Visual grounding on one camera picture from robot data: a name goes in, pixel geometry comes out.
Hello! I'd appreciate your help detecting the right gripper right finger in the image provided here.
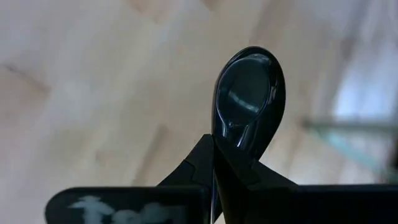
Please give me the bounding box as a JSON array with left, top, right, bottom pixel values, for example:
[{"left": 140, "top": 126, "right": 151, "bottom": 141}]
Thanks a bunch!
[{"left": 248, "top": 161, "right": 398, "bottom": 224}]

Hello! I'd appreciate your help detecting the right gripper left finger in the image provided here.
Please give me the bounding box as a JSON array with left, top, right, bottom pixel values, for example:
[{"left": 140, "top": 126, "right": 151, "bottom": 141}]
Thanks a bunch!
[{"left": 45, "top": 133, "right": 216, "bottom": 224}]

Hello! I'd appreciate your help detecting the black teardrop mini plate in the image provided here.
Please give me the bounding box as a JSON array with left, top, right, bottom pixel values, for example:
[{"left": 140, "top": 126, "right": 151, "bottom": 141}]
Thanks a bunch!
[{"left": 211, "top": 45, "right": 286, "bottom": 224}]

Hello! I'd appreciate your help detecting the green perforated metal shelf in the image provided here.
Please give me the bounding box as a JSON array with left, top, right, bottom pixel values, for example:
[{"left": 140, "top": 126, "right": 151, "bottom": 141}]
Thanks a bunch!
[{"left": 301, "top": 116, "right": 398, "bottom": 184}]

